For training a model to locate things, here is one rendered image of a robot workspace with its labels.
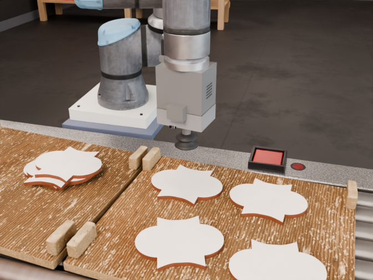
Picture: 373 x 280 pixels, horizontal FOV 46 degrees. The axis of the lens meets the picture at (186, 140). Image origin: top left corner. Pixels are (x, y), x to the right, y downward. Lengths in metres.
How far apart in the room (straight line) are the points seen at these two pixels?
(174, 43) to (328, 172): 0.45
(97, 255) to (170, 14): 0.38
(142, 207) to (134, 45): 0.55
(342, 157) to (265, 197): 2.22
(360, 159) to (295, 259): 2.37
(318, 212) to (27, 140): 0.65
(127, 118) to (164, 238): 0.58
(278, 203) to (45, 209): 0.41
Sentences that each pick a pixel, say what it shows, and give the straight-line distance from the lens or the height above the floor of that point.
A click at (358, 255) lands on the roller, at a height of 0.91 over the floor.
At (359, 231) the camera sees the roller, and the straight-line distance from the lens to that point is 0.82.
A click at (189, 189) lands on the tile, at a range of 0.81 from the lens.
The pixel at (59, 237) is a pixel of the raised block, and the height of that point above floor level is 0.96.
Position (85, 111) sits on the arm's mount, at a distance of 1.27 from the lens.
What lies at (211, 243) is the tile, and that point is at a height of 0.94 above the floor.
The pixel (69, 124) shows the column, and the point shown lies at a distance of 1.28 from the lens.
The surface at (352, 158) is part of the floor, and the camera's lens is 3.02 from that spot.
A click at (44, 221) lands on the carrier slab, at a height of 0.94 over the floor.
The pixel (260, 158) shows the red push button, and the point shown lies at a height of 0.93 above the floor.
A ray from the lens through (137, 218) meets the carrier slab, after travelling 0.76.
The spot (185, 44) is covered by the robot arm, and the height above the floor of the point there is 1.22.
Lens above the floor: 1.39
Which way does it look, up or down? 27 degrees down
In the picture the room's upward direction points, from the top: straight up
